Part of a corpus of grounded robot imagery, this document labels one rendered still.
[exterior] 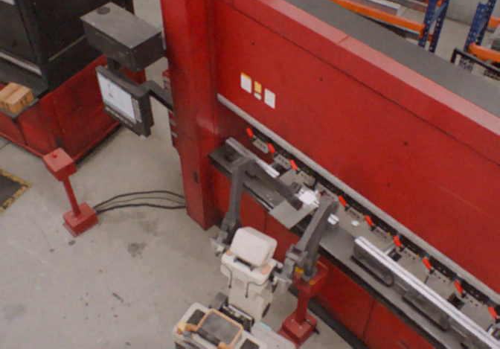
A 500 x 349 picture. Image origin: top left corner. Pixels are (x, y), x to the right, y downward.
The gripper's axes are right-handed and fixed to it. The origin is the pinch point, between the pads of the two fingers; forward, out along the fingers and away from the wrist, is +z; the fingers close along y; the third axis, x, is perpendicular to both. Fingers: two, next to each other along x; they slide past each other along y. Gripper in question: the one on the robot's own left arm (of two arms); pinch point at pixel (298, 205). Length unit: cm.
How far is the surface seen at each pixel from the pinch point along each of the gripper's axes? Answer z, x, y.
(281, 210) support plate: -3.8, 9.4, 5.6
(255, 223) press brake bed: 42, 28, 36
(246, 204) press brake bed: 29, 21, 46
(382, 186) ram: -46, -33, -51
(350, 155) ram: -52, -37, -28
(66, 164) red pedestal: -24, 84, 157
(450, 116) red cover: -105, -65, -76
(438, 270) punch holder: -18, -18, -96
